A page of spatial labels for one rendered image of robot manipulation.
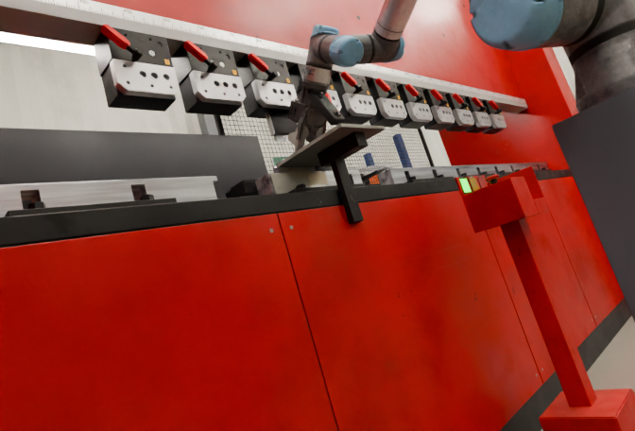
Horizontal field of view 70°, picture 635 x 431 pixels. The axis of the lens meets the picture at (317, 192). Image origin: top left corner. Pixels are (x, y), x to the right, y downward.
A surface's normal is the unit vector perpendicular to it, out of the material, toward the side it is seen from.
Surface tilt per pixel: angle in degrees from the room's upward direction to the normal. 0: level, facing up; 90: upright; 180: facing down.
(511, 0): 97
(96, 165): 90
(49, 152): 90
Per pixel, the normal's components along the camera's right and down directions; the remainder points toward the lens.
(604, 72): -0.87, -0.15
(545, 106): -0.69, 0.07
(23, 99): 0.66, -0.34
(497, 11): -0.83, 0.29
